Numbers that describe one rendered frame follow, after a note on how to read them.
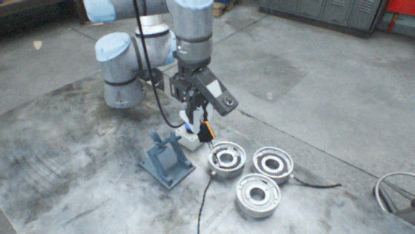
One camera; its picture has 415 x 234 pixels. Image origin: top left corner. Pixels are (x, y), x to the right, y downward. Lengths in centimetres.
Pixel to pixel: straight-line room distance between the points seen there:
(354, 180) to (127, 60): 156
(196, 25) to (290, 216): 49
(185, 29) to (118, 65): 45
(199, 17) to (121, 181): 48
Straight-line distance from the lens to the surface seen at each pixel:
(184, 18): 50
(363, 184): 196
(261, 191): 70
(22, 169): 91
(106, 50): 90
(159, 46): 92
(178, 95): 62
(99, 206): 74
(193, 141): 76
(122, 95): 97
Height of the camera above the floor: 139
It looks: 40 degrees down
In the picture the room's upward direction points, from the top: straight up
